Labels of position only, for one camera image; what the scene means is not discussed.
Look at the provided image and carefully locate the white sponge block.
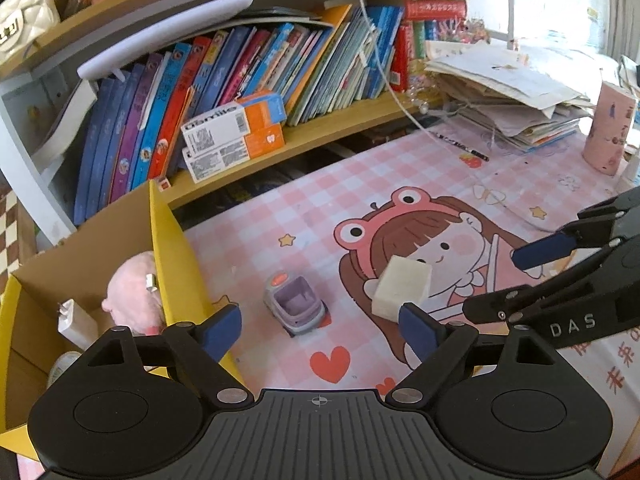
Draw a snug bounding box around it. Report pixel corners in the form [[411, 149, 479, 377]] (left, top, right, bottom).
[[371, 256, 432, 323]]

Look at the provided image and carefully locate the pink plush pig toy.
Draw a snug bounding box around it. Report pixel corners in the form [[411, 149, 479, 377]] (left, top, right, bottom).
[[102, 252, 166, 336]]

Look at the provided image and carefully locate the purple toy car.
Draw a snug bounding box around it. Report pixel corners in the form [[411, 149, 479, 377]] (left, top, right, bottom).
[[262, 271, 328, 337]]

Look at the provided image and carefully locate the white power adapter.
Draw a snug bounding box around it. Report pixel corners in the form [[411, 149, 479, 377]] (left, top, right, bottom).
[[58, 299, 99, 351]]

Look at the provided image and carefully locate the pink cartoon desk mat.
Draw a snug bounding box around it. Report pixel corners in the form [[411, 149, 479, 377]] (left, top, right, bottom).
[[14, 119, 640, 480]]

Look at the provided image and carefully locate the black pencil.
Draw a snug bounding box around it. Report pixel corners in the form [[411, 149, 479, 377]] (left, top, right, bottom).
[[433, 133, 490, 162]]

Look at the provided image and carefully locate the pink cylinder cup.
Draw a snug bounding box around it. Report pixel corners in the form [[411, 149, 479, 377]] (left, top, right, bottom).
[[582, 81, 638, 176]]

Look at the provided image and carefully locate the clear tape roll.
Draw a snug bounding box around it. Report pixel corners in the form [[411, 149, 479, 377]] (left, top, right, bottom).
[[47, 351, 81, 387]]

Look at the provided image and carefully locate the pile of papers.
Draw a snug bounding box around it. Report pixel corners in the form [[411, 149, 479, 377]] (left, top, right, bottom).
[[425, 41, 590, 152]]

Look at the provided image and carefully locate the small white card box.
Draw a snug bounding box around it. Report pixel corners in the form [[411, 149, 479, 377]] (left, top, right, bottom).
[[155, 177, 171, 191]]

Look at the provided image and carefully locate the yellow cardboard box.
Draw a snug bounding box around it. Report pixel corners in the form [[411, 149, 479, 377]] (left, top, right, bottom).
[[1, 183, 230, 458]]

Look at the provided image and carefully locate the wooden chessboard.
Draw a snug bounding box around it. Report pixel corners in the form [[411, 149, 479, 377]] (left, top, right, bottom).
[[0, 192, 20, 292]]

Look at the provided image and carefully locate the wooden bookshelf board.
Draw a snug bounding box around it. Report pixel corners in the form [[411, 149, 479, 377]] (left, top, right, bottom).
[[164, 90, 432, 212]]

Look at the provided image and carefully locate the orange white Usmile box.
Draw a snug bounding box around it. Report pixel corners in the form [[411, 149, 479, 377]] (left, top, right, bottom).
[[181, 91, 286, 155]]

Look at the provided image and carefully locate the row of colourful books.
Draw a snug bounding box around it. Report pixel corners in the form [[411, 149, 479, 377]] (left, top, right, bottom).
[[72, 4, 405, 224]]

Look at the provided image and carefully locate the white curved lamp bar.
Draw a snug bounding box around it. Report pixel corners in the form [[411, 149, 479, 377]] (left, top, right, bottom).
[[77, 0, 254, 80]]

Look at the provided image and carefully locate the cream quilted handbag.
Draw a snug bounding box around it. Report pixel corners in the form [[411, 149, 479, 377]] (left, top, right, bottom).
[[0, 0, 61, 64]]

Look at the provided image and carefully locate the white shelf post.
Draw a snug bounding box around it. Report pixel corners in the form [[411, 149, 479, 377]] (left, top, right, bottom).
[[1, 92, 76, 246]]

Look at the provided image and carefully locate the white cable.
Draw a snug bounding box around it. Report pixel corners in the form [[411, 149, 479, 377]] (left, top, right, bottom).
[[342, 0, 501, 156]]

